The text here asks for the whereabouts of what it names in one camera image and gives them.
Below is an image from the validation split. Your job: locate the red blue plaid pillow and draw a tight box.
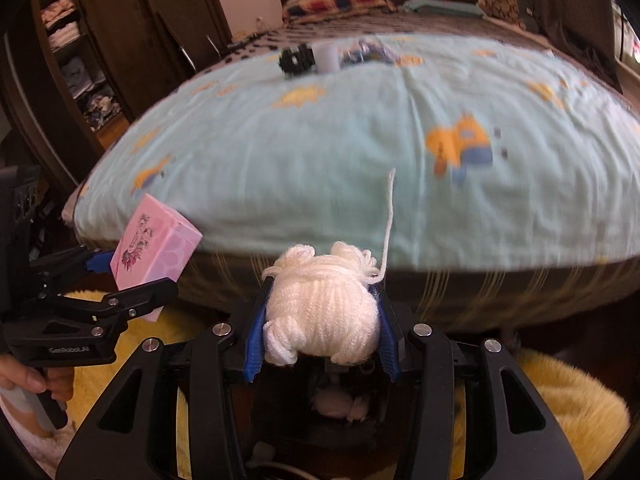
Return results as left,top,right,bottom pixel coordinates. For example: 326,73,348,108
282,0,397,25

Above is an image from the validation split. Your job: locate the teal flat pillow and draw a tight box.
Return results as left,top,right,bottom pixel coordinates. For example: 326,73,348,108
401,0,485,18

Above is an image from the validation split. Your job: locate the lavender fabric scrunchie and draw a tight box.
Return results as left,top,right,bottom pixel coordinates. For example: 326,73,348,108
340,39,399,66

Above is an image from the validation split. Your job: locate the white yarn ball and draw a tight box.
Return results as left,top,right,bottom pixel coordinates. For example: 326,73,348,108
262,170,396,366

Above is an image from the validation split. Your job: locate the black zigzag patterned bedspread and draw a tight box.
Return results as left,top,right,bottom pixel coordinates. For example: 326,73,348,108
224,12,557,66

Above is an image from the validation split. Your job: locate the brown patterned cushion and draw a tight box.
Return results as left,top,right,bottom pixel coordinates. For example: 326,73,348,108
476,0,528,28

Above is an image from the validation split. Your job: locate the pink tissue box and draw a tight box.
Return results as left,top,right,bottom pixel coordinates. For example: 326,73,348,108
111,194,203,290

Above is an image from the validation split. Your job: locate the person's left hand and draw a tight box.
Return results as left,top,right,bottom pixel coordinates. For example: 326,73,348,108
0,353,75,403

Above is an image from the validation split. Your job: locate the white plastic cup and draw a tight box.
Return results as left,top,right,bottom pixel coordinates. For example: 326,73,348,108
311,41,341,74

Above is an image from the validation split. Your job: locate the dark wooden wardrobe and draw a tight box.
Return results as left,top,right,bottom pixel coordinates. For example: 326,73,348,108
1,0,231,196

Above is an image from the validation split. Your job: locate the black hair scrunchie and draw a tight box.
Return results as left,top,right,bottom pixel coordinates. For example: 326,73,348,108
278,44,316,77

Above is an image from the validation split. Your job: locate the light blue cartoon blanket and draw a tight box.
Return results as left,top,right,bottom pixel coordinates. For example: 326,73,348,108
73,34,639,271

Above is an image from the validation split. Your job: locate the dark brown curtain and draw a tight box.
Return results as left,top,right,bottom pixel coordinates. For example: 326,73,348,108
529,0,622,91

